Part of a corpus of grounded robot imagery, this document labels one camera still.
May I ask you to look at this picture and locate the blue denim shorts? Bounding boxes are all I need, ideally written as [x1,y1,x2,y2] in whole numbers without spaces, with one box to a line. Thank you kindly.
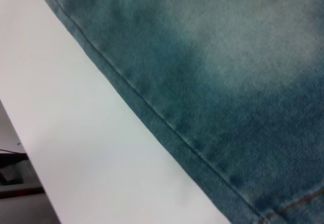
[34,0,324,224]

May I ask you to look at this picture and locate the dark blurry background object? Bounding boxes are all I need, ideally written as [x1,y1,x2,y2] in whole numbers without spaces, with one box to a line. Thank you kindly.
[0,148,45,194]

